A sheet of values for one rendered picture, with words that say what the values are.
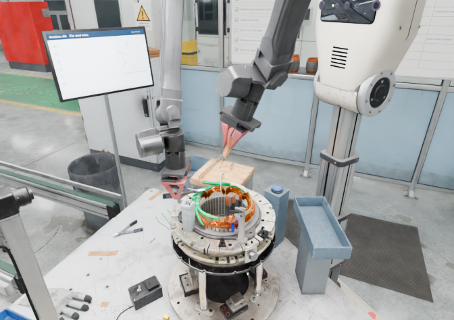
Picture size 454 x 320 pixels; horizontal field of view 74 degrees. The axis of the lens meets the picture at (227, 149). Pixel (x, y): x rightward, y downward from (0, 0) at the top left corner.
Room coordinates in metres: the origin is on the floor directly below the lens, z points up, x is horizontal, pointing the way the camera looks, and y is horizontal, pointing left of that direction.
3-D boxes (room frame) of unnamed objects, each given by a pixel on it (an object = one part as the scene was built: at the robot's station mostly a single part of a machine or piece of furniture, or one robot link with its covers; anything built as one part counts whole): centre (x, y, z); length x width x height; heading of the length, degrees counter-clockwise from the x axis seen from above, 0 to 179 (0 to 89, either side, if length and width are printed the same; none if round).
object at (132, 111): (3.27, 1.11, 0.60); 1.02 x 0.55 x 1.20; 67
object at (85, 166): (2.05, 1.04, 0.39); 0.39 x 0.39 x 0.35
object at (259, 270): (0.69, -0.10, 0.91); 0.02 x 0.02 x 0.21
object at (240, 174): (1.04, 0.02, 1.05); 0.20 x 0.19 x 0.02; 65
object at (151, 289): (0.70, 0.27, 0.81); 0.10 x 0.06 x 0.06; 124
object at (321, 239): (0.75, -0.29, 0.92); 0.25 x 0.11 x 0.28; 1
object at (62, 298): (0.67, 0.57, 0.79); 0.24 x 0.12 x 0.02; 67
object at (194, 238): (0.75, 0.01, 1.09); 0.32 x 0.32 x 0.01
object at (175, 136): (0.75, 0.15, 1.34); 0.07 x 0.06 x 0.07; 120
